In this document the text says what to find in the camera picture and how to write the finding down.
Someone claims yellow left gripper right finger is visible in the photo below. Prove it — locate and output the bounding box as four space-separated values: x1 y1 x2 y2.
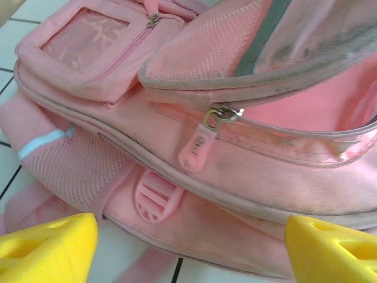
283 214 377 283

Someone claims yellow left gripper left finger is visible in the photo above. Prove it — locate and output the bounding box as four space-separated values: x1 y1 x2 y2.
0 212 99 283

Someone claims pink backpack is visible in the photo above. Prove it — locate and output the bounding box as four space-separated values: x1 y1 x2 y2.
0 0 377 281

